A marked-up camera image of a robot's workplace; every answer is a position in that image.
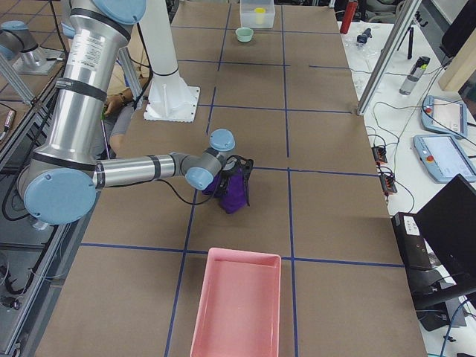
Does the black computer monitor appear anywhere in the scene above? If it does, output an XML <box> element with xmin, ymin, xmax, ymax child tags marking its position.
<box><xmin>414</xmin><ymin>174</ymin><xmax>475</xmax><ymax>278</ymax></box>

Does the black desktop computer box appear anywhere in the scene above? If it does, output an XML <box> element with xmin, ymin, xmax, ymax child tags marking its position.
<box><xmin>391</xmin><ymin>212</ymin><xmax>432</xmax><ymax>271</ymax></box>

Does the far teach pendant tablet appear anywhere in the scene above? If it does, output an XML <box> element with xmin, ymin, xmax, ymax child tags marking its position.
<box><xmin>421</xmin><ymin>95</ymin><xmax>468</xmax><ymax>139</ymax></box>

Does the purple cloth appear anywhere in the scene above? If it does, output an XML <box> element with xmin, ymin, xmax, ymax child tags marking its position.
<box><xmin>202</xmin><ymin>171</ymin><xmax>248</xmax><ymax>214</ymax></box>

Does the teach pendant tablet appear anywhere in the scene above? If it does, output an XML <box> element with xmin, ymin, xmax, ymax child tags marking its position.
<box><xmin>413</xmin><ymin>134</ymin><xmax>475</xmax><ymax>183</ymax></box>
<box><xmin>421</xmin><ymin>95</ymin><xmax>468</xmax><ymax>139</ymax></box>

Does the aluminium frame post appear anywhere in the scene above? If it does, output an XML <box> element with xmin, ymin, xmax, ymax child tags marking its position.
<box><xmin>356</xmin><ymin>0</ymin><xmax>422</xmax><ymax>116</ymax></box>

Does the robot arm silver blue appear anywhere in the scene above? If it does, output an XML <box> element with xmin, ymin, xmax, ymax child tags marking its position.
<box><xmin>18</xmin><ymin>1</ymin><xmax>237</xmax><ymax>225</ymax></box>
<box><xmin>1</xmin><ymin>20</ymin><xmax>56</xmax><ymax>75</ymax></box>

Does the mint green bowl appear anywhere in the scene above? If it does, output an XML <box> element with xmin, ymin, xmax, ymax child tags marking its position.
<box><xmin>235</xmin><ymin>27</ymin><xmax>254</xmax><ymax>43</ymax></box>

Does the near teach pendant tablet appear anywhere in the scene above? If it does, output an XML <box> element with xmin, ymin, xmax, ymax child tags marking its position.
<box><xmin>413</xmin><ymin>134</ymin><xmax>475</xmax><ymax>183</ymax></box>

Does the clear plastic storage box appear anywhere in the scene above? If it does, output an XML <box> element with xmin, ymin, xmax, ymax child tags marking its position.
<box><xmin>239</xmin><ymin>0</ymin><xmax>275</xmax><ymax>29</ymax></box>

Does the yellow plastic cup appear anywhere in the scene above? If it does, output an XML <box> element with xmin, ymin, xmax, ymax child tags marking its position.
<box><xmin>254</xmin><ymin>7</ymin><xmax>266</xmax><ymax>25</ymax></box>

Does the folded blue umbrella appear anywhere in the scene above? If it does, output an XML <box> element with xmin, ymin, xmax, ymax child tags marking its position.
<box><xmin>356</xmin><ymin>28</ymin><xmax>373</xmax><ymax>45</ymax></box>

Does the pink plastic bin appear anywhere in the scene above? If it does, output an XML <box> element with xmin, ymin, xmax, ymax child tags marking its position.
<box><xmin>190</xmin><ymin>248</ymin><xmax>281</xmax><ymax>356</ymax></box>

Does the person's hand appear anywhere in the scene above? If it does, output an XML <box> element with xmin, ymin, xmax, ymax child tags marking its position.
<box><xmin>104</xmin><ymin>93</ymin><xmax>127</xmax><ymax>116</ymax></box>

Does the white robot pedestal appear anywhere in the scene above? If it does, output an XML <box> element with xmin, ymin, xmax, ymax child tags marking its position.
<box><xmin>140</xmin><ymin>0</ymin><xmax>200</xmax><ymax>123</ymax></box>

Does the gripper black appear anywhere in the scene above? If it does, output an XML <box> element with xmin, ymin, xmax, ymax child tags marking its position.
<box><xmin>219</xmin><ymin>163</ymin><xmax>239</xmax><ymax>188</ymax></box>

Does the red metal bottle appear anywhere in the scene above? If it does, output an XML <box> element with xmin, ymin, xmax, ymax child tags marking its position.
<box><xmin>339</xmin><ymin>0</ymin><xmax>358</xmax><ymax>34</ymax></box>

